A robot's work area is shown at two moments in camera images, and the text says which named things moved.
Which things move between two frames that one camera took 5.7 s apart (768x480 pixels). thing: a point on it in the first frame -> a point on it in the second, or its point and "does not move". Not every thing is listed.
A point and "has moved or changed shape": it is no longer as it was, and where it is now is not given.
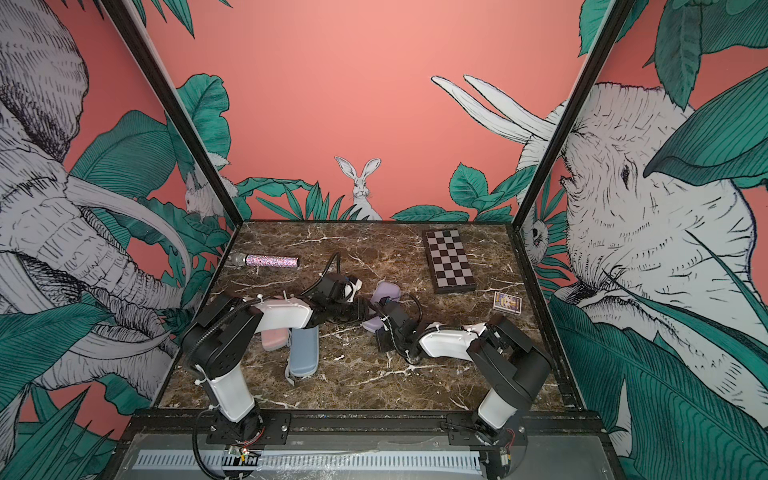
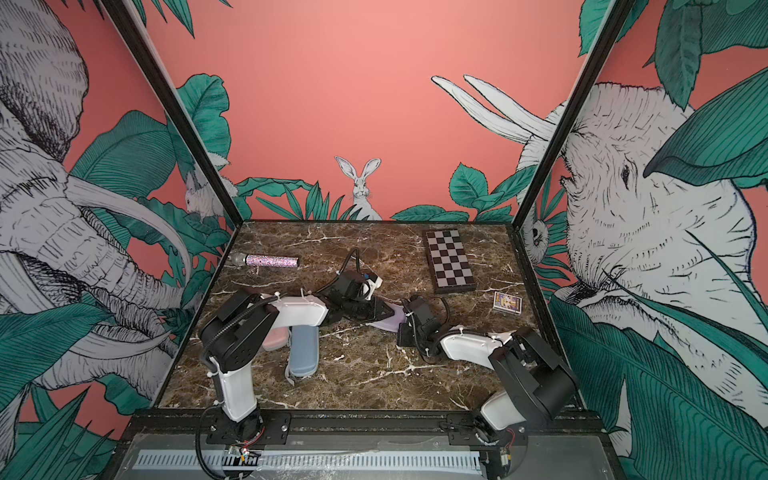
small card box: [506, 302] does not move
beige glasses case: [378, 291] has moved or changed shape
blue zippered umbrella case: [303, 353] does not move
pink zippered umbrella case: [275, 339] does not move
